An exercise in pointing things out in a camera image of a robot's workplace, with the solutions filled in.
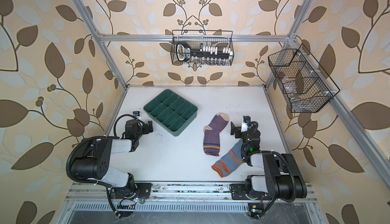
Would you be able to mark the green divided tray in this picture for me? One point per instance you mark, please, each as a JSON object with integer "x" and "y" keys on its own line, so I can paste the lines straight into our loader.
{"x": 173, "y": 112}

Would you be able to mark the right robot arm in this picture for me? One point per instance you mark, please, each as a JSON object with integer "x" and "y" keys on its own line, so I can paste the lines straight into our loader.
{"x": 282, "y": 178}

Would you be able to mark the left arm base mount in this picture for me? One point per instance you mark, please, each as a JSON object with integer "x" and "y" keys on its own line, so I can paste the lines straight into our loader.
{"x": 141, "y": 190}

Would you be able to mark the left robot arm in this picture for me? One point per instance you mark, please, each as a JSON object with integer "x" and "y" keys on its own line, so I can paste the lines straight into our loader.
{"x": 89, "y": 161}

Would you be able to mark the black tool rack in basket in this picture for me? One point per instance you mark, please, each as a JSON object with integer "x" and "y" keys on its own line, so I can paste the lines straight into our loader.
{"x": 186, "y": 52}

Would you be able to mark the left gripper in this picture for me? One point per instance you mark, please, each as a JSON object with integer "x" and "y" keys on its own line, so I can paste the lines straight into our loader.
{"x": 146, "y": 127}

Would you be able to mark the aluminium front rail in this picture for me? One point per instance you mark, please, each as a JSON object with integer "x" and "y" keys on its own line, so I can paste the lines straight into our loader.
{"x": 161, "y": 191}

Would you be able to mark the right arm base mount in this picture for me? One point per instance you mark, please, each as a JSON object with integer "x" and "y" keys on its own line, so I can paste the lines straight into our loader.
{"x": 240, "y": 192}

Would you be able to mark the blue striped sock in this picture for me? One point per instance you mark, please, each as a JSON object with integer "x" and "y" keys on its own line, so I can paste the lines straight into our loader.
{"x": 230, "y": 161}

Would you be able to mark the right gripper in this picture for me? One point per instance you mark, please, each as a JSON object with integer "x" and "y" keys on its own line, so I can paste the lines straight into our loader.
{"x": 238, "y": 130}

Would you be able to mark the back wire basket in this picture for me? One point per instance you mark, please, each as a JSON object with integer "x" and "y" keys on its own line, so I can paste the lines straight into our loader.
{"x": 220, "y": 38}

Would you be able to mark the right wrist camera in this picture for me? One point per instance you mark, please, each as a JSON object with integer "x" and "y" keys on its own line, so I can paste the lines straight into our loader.
{"x": 246, "y": 120}

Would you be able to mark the side wire basket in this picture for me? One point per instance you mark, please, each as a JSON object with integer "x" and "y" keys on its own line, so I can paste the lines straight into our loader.
{"x": 304, "y": 86}

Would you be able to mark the purple sock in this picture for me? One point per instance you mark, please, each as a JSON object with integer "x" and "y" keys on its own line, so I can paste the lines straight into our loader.
{"x": 211, "y": 142}

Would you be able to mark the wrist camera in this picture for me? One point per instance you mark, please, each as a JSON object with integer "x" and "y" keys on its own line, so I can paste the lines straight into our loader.
{"x": 246, "y": 120}
{"x": 137, "y": 114}

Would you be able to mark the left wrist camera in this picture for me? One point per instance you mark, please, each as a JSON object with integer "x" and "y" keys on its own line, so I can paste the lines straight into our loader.
{"x": 137, "y": 114}

